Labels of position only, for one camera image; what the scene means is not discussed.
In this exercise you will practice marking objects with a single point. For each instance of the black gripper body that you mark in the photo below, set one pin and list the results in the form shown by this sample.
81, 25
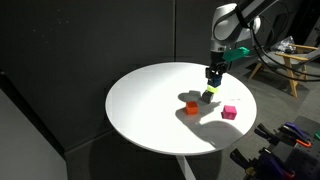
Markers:
218, 60

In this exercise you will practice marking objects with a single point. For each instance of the small green object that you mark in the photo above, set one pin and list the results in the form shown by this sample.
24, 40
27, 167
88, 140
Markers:
317, 135

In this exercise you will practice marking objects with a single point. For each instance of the magenta block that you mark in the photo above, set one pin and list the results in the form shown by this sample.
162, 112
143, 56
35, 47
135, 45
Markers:
229, 112

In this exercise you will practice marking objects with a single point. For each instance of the wooden chair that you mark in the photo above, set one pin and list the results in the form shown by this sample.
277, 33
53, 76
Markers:
296, 65

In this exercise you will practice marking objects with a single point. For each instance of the purple spring clamp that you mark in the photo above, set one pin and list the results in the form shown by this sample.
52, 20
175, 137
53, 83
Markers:
271, 166

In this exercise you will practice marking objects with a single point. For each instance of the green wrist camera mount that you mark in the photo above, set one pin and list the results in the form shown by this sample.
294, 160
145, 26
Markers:
237, 53

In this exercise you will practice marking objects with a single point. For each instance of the crumpled clear plastic bag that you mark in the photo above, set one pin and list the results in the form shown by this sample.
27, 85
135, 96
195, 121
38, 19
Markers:
286, 43

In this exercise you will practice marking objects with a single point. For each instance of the gray block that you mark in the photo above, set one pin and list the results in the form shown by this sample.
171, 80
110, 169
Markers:
207, 97

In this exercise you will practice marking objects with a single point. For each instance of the blue block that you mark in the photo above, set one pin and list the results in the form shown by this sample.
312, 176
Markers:
215, 81

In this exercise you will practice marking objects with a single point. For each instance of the perforated mounting board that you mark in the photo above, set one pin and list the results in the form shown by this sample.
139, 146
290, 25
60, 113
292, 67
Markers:
305, 160

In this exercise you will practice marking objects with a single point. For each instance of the purple clamp with orange tip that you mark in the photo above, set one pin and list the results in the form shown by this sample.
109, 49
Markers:
296, 133

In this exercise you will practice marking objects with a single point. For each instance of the black spring clamp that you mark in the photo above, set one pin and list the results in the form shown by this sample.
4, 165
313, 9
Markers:
241, 159
265, 131

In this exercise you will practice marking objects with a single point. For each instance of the white table pedestal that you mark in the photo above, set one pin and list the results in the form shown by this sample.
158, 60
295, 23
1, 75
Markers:
186, 168

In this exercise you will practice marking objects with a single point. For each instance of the orange block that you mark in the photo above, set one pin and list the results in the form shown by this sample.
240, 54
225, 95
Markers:
191, 108

